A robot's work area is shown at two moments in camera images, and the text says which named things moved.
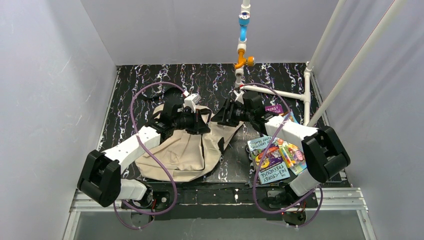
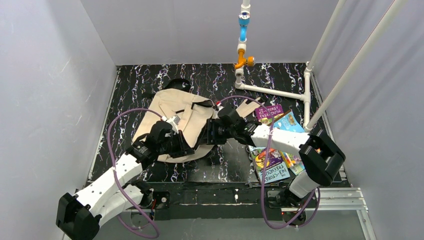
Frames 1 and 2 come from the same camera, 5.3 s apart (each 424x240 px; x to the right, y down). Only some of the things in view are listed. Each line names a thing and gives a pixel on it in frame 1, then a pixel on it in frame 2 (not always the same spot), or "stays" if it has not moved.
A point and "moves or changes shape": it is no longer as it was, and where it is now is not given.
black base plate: [219, 201] stays
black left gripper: [199, 120] -> [183, 145]
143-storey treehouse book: [274, 167] stays
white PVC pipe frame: [305, 96] stays
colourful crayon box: [293, 157] stays
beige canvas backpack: [185, 157] moves or changes shape
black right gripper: [226, 112] -> [209, 133]
